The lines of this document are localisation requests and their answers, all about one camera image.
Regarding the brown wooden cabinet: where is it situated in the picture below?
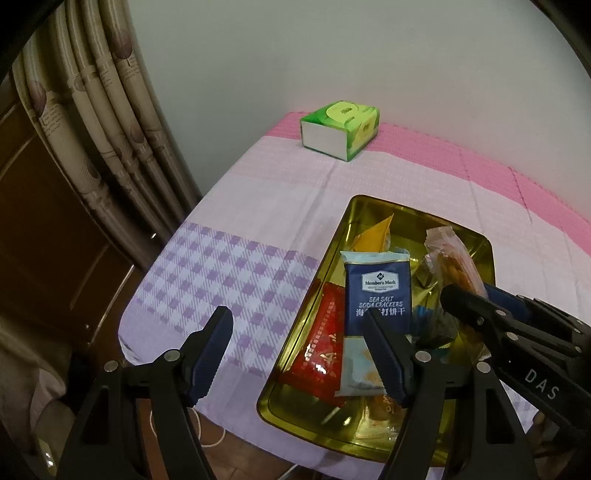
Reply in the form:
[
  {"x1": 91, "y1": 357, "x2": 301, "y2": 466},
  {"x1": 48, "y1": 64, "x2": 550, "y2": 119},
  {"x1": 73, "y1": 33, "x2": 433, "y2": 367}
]
[{"x1": 0, "y1": 99, "x2": 149, "y2": 372}]

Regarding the blue cracker packet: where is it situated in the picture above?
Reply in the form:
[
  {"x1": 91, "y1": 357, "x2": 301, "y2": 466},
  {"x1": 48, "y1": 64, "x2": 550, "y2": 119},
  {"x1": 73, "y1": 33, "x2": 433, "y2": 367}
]
[{"x1": 334, "y1": 248, "x2": 413, "y2": 398}]

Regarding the pale pink cloth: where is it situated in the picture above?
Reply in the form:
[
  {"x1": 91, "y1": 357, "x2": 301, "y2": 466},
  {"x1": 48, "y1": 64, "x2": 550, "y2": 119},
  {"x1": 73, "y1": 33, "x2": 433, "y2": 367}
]
[{"x1": 0, "y1": 314, "x2": 71, "y2": 464}]

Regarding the clear fried snack packet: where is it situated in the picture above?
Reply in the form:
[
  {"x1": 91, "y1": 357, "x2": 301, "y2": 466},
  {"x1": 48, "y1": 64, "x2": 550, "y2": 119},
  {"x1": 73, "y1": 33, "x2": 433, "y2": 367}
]
[{"x1": 424, "y1": 225, "x2": 492, "y2": 363}]

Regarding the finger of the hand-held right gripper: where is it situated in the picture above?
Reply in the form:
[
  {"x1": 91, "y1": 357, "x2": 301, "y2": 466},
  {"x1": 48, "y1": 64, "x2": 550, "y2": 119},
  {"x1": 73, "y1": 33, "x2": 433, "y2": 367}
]
[
  {"x1": 440, "y1": 283, "x2": 519, "y2": 357},
  {"x1": 484, "y1": 283, "x2": 591, "y2": 357}
]

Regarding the beige patterned curtain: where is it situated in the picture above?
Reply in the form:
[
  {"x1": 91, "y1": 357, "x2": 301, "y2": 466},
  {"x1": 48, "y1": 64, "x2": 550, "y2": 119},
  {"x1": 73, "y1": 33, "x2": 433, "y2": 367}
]
[{"x1": 10, "y1": 0, "x2": 205, "y2": 274}]

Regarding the white cable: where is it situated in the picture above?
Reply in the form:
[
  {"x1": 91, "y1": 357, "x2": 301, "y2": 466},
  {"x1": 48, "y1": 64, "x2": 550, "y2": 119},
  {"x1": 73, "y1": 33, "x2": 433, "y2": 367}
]
[{"x1": 149, "y1": 408, "x2": 228, "y2": 449}]

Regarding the gold rectangular tin box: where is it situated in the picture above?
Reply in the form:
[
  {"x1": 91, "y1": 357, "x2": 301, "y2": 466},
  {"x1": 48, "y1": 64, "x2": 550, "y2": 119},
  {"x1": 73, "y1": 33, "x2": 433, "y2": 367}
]
[{"x1": 256, "y1": 195, "x2": 497, "y2": 464}]

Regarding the red snack packet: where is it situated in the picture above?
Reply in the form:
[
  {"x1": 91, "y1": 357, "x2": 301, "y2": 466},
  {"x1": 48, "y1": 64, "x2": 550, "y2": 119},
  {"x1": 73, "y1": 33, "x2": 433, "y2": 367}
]
[{"x1": 281, "y1": 282, "x2": 348, "y2": 408}]

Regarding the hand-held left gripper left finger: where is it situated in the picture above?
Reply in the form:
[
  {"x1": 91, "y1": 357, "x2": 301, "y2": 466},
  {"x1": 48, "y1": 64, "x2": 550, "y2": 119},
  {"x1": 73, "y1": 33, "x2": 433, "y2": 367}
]
[{"x1": 58, "y1": 305, "x2": 234, "y2": 480}]

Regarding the yellow snack packet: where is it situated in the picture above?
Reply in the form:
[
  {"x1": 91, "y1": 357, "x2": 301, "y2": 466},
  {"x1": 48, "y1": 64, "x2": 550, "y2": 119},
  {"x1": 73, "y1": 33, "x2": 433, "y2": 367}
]
[{"x1": 352, "y1": 215, "x2": 394, "y2": 253}]

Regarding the green tissue box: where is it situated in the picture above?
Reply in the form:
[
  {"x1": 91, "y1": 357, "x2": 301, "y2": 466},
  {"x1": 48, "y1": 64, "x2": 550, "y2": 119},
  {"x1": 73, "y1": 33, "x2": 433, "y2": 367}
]
[{"x1": 300, "y1": 100, "x2": 380, "y2": 162}]

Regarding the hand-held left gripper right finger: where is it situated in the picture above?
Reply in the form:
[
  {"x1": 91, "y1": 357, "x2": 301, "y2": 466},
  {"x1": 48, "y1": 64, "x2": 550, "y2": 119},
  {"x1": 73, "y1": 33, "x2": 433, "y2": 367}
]
[{"x1": 362, "y1": 314, "x2": 539, "y2": 480}]

